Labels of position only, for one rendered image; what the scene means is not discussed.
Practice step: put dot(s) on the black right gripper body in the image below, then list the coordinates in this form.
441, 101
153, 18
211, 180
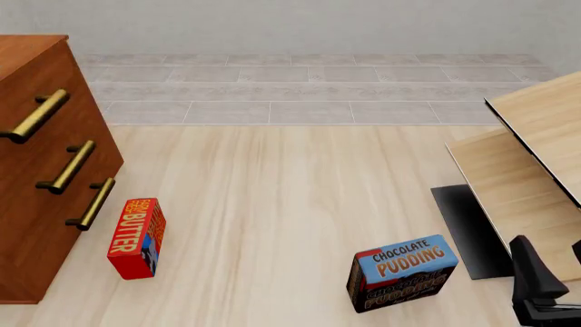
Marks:
549, 313

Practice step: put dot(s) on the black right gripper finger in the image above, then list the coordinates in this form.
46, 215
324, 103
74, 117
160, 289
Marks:
533, 276
578, 253

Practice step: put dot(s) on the wooden cabinet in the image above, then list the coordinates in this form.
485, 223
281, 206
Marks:
32, 245

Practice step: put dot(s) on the pale wooden board, white edge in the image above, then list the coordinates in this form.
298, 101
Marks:
513, 184

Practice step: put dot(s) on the blue chocolate pudding box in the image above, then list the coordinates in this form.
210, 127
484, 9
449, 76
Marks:
408, 259

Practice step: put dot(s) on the pale wooden board, black edge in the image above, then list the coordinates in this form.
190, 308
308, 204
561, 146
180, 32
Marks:
544, 119

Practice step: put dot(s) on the red butter box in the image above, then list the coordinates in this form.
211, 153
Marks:
131, 235

